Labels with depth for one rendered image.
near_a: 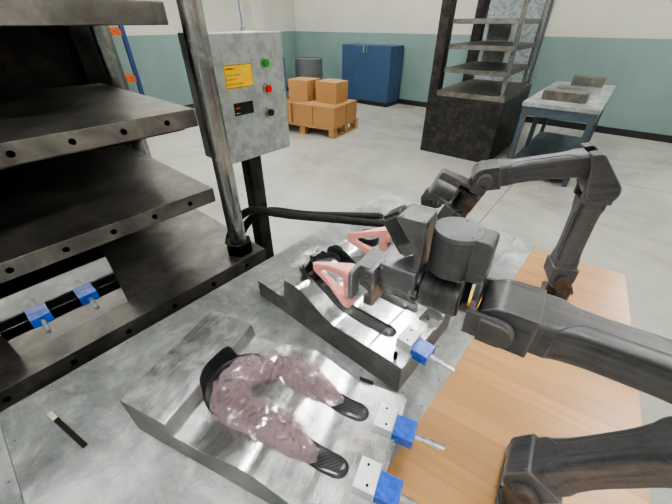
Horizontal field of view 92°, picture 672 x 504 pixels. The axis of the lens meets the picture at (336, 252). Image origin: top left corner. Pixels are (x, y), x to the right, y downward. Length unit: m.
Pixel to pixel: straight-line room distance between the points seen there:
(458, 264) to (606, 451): 0.31
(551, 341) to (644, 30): 6.71
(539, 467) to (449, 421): 0.24
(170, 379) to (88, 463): 0.21
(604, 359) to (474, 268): 0.16
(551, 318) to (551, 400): 0.53
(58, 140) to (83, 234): 0.24
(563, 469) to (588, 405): 0.38
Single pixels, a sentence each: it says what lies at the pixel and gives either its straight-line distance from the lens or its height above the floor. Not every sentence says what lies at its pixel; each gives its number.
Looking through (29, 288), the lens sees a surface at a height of 0.96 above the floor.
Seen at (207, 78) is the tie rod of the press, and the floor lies 1.37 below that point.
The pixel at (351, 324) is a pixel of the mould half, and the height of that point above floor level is 0.88.
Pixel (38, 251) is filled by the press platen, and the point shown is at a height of 1.04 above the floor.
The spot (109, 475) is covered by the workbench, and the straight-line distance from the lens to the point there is 0.86.
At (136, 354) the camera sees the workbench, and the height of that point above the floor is 0.80.
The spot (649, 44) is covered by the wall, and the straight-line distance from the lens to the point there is 7.04.
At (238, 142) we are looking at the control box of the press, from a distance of 1.29.
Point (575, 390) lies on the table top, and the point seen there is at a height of 0.80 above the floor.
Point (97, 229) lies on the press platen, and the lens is 1.10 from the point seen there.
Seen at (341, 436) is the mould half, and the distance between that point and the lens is 0.71.
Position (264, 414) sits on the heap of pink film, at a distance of 0.68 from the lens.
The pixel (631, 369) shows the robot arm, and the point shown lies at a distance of 0.46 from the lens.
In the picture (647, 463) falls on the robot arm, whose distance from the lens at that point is 0.57.
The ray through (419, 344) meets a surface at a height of 0.90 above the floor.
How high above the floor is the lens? 1.50
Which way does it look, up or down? 35 degrees down
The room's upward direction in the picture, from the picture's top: straight up
